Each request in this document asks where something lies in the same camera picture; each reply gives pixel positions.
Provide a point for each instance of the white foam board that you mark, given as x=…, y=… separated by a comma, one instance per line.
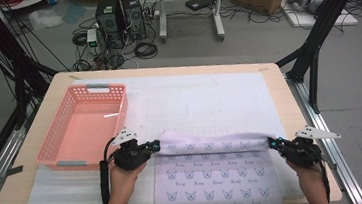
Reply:
x=305, y=19

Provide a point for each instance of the black flat box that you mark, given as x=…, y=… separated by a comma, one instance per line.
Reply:
x=199, y=2

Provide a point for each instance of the small white power unit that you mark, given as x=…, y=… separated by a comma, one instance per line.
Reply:
x=91, y=37

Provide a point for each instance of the person's left hand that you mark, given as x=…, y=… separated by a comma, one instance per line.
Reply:
x=123, y=186

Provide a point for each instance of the grey metal bracket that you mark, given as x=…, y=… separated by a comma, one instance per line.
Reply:
x=333, y=165
x=13, y=171

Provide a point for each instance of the black computer tower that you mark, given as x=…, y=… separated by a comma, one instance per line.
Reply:
x=109, y=21
x=134, y=16

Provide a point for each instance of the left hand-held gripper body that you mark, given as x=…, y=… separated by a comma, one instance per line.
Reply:
x=129, y=157

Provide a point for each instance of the white metal stand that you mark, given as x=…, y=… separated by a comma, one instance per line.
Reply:
x=161, y=16

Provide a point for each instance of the pink plastic basket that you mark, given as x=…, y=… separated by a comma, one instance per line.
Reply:
x=85, y=134

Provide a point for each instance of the white round table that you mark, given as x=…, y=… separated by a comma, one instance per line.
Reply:
x=25, y=3

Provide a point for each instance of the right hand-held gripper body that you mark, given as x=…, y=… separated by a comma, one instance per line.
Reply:
x=303, y=154

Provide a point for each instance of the lilac printed towel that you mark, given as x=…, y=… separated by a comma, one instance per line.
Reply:
x=210, y=179

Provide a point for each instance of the person's right hand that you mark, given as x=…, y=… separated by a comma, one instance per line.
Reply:
x=308, y=176

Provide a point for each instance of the white grid mat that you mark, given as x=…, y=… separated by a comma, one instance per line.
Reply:
x=202, y=96

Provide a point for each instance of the teal sheet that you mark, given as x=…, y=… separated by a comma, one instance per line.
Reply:
x=73, y=12

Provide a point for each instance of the clear plastic bag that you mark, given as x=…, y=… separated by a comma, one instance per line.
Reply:
x=43, y=18

